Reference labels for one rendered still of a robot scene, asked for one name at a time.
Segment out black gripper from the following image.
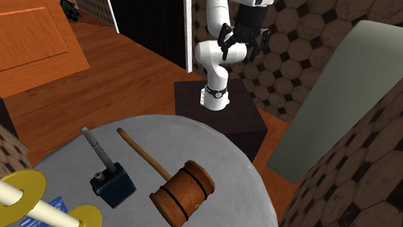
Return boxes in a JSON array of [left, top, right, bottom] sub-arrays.
[[216, 2, 274, 65]]

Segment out dark robot stand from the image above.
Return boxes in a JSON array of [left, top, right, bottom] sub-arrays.
[[170, 75, 272, 164]]

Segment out round grey table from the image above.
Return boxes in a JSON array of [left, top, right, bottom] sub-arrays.
[[7, 108, 286, 227]]

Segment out grey-green door panel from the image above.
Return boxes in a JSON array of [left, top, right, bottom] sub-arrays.
[[265, 15, 403, 190]]

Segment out wooden mallet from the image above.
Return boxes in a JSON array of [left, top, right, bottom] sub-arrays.
[[111, 126, 219, 227]]

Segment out dark green box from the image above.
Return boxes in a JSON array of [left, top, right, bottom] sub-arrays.
[[58, 0, 83, 23]]

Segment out orange wooden door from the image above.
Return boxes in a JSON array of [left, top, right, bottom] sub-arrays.
[[0, 0, 94, 103]]

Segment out blue card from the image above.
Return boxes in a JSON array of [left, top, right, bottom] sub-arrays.
[[18, 194, 69, 227]]

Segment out yellow discs on cream rod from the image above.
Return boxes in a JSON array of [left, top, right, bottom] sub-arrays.
[[0, 167, 105, 227]]

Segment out dark doorway with white frame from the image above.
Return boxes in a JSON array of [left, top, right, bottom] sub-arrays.
[[99, 0, 197, 74]]

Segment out dark sledgehammer with grey handle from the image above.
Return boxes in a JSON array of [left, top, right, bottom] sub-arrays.
[[77, 126, 140, 211]]

